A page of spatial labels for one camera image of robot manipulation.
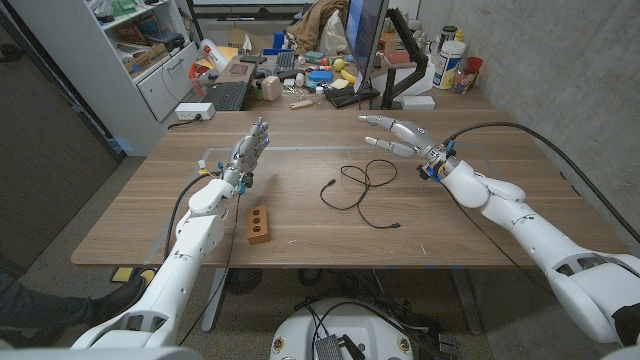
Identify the black lidded jar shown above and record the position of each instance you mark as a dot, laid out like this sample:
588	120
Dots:
448	33

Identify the yellow banana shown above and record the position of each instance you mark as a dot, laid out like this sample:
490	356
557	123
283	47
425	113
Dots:
348	77

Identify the blue jeans leg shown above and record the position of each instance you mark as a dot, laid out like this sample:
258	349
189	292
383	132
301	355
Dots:
40	312

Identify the small plain wooden block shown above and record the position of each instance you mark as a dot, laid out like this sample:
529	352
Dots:
302	104

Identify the small dark keyboard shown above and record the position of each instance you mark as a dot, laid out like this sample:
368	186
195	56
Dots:
284	62

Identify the black round fan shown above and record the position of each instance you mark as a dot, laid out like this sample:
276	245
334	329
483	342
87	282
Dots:
243	281

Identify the blue sponge block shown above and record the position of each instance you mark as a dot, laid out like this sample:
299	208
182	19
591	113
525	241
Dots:
320	76

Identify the yellow ball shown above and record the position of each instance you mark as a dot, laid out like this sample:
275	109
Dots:
339	65

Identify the black computer monitor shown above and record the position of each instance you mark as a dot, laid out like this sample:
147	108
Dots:
365	35

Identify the black keyboard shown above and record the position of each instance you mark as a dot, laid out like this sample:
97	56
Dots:
227	96

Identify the beige rounded box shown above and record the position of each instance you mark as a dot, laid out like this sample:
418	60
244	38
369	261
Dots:
272	88

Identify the black shoe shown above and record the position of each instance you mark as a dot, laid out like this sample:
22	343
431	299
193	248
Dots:
117	300

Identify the white robot torso base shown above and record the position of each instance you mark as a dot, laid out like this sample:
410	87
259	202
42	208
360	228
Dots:
350	320

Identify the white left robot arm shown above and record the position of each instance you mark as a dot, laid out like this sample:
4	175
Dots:
190	245

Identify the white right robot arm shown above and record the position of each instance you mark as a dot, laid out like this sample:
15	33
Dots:
525	225

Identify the black flat case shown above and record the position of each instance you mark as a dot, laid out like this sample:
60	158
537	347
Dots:
350	96

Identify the grey table leg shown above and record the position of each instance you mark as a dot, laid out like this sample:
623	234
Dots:
467	300
214	300

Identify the white box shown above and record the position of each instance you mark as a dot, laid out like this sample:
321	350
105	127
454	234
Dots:
418	102

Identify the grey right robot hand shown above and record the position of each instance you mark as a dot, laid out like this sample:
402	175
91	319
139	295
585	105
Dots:
417	137

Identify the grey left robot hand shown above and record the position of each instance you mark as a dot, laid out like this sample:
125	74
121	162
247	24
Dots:
245	155

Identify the white canister with blue label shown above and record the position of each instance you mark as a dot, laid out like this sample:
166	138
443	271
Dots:
448	65

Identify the white power strip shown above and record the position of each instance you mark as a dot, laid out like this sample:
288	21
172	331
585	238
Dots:
195	111

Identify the wooden block with three holes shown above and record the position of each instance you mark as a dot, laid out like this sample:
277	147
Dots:
257	225

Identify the white shelf cabinet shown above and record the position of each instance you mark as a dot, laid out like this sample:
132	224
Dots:
165	85

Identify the red cup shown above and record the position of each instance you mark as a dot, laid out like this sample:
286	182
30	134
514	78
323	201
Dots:
474	67

